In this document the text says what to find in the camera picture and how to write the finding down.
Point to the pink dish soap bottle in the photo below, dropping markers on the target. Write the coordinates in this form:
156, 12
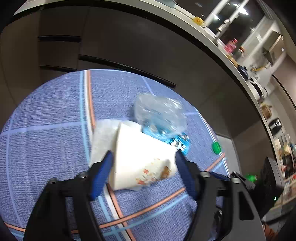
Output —
231, 45

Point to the blue printed plastic bag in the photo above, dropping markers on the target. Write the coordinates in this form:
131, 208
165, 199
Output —
159, 113

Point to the kitchen window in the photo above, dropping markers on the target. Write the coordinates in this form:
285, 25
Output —
233, 20

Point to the white pot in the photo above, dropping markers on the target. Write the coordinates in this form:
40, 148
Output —
257, 87

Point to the blue plaid tablecloth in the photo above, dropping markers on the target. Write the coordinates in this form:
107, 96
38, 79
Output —
46, 139

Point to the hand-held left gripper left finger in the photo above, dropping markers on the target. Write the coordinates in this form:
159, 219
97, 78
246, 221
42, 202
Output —
101, 173

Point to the yellow mug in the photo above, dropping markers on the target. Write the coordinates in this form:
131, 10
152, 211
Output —
198, 20

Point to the steel kitchen faucet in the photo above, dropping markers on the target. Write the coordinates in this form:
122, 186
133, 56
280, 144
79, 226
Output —
223, 25

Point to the printed white paper cup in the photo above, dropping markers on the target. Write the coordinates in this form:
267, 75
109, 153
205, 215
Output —
138, 157

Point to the white paper napkin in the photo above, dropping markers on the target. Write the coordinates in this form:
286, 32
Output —
103, 139

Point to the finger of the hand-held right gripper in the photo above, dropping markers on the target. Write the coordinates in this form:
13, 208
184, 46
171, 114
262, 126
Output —
247, 180

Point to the dark blue pot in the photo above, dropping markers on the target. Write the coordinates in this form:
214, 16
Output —
242, 70

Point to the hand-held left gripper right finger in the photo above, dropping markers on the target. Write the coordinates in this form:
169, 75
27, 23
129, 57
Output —
185, 173

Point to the green bottle cap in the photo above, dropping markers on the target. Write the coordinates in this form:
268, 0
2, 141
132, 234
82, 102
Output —
216, 147

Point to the gas water heater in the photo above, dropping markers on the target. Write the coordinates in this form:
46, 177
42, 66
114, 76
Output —
274, 46

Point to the wooden bowl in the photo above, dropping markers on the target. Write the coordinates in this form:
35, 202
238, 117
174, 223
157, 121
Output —
233, 60

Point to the dark kitchen base cabinets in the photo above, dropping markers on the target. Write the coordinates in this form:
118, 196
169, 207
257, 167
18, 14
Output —
138, 46

